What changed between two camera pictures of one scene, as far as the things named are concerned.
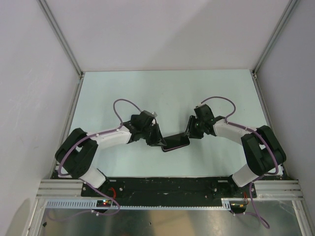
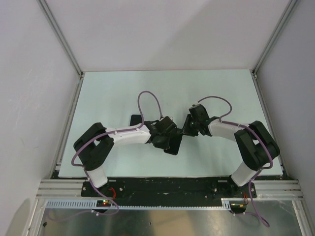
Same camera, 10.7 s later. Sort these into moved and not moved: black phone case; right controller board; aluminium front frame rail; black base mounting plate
Moved: black phone case
Not moved: right controller board; black base mounting plate; aluminium front frame rail
